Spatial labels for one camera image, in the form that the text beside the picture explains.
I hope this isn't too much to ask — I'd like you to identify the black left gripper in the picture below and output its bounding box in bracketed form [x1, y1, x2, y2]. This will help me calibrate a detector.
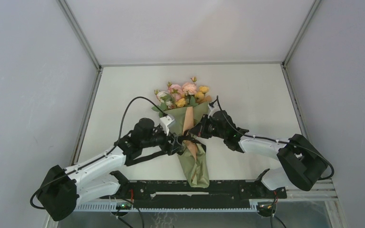
[141, 125, 183, 155]

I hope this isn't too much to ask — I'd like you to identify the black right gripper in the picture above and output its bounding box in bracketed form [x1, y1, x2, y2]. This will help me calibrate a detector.
[189, 114, 226, 140]

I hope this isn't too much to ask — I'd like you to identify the black strap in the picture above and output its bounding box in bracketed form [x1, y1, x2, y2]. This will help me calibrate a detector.
[125, 133, 207, 167]

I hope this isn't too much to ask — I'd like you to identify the yellow fake flower stem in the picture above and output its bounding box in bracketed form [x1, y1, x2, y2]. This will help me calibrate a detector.
[174, 85, 212, 108]

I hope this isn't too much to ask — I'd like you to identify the white fake flower stem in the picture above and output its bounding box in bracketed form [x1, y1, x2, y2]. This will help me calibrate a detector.
[152, 89, 175, 117]

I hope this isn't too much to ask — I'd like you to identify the orange green wrapping paper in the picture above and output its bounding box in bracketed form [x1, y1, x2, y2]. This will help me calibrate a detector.
[165, 100, 210, 188]

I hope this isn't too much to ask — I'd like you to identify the pink fake flower stem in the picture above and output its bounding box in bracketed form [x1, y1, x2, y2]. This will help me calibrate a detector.
[167, 82, 185, 101]
[182, 76, 198, 95]

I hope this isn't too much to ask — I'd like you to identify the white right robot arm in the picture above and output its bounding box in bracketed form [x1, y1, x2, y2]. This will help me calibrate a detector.
[187, 111, 334, 198]

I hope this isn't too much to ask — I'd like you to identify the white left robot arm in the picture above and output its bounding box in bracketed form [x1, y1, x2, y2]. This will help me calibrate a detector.
[29, 111, 183, 221]

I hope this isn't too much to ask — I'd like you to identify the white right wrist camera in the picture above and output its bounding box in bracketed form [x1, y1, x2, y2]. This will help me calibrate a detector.
[208, 103, 219, 118]

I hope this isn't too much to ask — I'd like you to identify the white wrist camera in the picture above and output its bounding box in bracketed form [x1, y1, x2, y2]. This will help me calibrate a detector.
[159, 115, 175, 136]
[208, 103, 219, 118]

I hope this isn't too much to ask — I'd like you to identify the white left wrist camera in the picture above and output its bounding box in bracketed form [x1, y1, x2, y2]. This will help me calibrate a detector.
[159, 115, 175, 136]

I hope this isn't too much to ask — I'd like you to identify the black mounting base rail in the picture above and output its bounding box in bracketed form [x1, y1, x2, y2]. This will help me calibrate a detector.
[111, 180, 287, 209]

